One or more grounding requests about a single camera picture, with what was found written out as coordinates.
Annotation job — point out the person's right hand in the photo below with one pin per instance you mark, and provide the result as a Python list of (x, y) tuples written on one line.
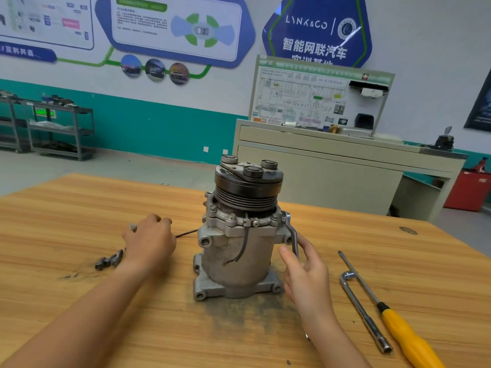
[(307, 283)]

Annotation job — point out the person's left hand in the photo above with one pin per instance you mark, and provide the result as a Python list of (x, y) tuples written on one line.
[(150, 245)]

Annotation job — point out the removed bolt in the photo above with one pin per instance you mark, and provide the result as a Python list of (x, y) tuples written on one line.
[(116, 259), (100, 263)]

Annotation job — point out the silver combination wrench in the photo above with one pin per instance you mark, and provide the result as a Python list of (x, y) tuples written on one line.
[(292, 237)]

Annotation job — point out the grey metal compressor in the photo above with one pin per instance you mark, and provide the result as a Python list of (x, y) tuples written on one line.
[(238, 233)]

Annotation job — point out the person's left forearm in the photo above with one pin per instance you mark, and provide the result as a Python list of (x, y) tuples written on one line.
[(61, 325)]

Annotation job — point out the silver L-shaped socket wrench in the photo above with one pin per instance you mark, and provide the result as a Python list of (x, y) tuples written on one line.
[(364, 310)]

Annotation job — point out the dark round table grommet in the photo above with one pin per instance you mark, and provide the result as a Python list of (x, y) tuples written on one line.
[(408, 230)]

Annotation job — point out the beige workbench cabinet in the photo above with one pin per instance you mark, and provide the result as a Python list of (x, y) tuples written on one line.
[(337, 164)]

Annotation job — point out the grey metal shelf cart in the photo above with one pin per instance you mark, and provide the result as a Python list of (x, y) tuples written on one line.
[(11, 122), (60, 130)]

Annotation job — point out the red cabinet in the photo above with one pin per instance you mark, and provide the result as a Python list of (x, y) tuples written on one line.
[(468, 191)]

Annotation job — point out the white wiring display board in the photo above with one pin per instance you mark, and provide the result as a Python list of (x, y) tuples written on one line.
[(295, 92)]

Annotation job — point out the small black device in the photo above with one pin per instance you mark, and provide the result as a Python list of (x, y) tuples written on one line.
[(444, 141)]

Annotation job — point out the blue rounded infographic panel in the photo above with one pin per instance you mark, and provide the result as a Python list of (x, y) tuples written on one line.
[(138, 26)]

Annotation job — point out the round photo wall decal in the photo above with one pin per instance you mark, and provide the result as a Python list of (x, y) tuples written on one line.
[(131, 66), (179, 73), (155, 69)]

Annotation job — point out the dark wall poster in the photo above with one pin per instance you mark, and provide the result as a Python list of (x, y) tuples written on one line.
[(479, 107)]

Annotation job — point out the white infographic wall panel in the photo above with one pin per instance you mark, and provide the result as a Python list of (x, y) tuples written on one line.
[(42, 19)]

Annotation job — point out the blue hexagon wall sign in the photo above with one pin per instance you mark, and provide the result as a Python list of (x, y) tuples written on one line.
[(314, 30)]

